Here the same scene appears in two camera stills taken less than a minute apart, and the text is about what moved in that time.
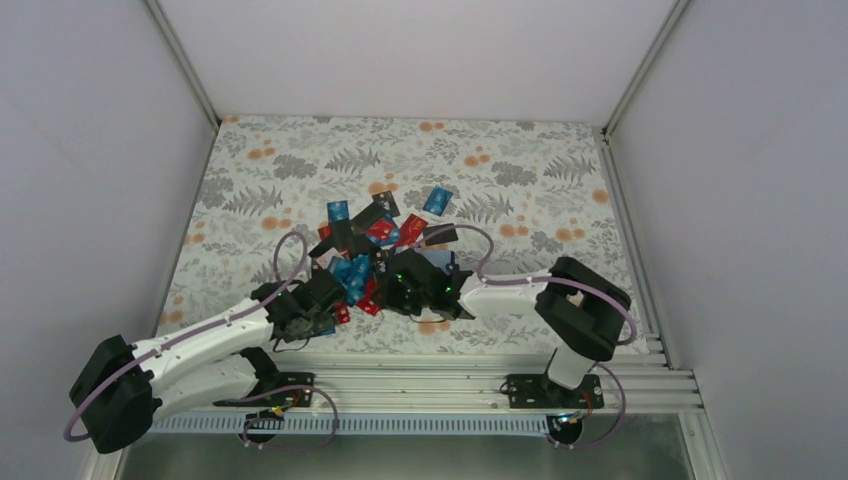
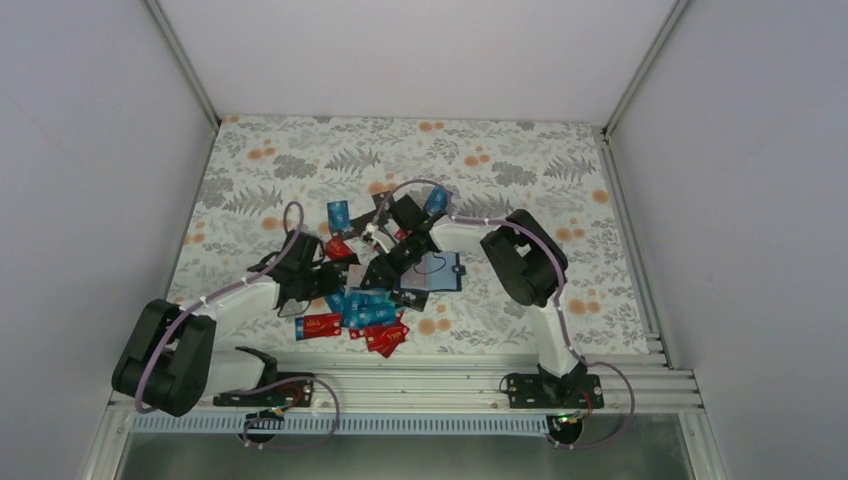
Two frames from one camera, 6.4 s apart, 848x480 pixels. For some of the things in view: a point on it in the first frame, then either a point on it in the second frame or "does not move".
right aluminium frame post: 644,67 does not move
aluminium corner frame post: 178,53 does not move
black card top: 386,203 does not move
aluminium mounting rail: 364,382 does not move
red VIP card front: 370,302 -> 381,339
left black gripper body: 317,321 -> 313,288
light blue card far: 437,201 does not move
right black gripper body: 405,300 -> 403,263
